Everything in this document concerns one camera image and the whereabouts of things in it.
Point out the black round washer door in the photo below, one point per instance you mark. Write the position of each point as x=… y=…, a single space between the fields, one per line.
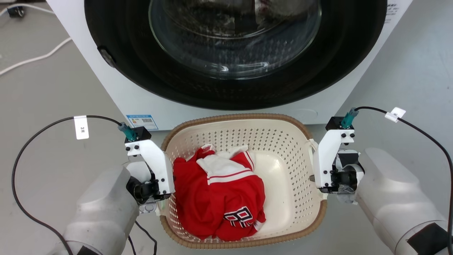
x=141 y=71

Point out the white text sticker on washer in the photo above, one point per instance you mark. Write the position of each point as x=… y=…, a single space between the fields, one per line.
x=391 y=10

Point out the white washing machine body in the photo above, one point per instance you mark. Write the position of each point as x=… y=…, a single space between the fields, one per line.
x=106 y=88

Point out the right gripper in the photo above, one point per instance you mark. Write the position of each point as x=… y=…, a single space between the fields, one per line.
x=345 y=177

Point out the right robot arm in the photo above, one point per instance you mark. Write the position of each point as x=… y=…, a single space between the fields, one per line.
x=393 y=191

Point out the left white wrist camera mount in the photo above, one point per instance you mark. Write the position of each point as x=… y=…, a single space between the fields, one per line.
x=157 y=159

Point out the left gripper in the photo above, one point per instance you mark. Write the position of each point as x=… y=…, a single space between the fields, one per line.
x=143 y=191

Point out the red and white jersey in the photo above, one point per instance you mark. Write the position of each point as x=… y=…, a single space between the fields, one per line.
x=212 y=202

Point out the cream perforated laundry basket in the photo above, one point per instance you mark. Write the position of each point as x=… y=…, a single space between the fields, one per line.
x=283 y=170

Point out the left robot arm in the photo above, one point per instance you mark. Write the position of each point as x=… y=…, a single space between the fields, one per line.
x=102 y=209

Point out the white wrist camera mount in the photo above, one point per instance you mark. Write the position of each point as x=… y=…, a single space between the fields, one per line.
x=157 y=159
x=327 y=152

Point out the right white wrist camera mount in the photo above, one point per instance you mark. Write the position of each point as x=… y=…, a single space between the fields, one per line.
x=327 y=152

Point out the black washer door latch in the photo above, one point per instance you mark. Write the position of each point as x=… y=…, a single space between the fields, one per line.
x=107 y=57

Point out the blue energy label sticker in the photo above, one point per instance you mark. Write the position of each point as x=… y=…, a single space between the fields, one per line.
x=142 y=122

